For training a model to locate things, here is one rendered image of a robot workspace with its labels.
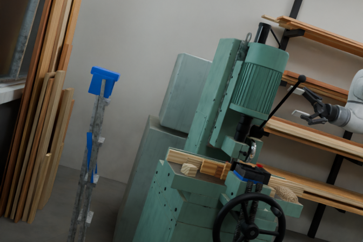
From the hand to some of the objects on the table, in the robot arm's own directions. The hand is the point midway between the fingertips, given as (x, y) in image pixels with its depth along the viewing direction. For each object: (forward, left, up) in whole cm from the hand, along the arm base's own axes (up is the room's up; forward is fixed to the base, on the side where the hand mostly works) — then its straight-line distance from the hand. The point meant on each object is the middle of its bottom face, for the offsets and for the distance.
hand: (293, 100), depth 167 cm
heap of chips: (-5, -8, -42) cm, 43 cm away
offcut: (+22, +32, -40) cm, 56 cm away
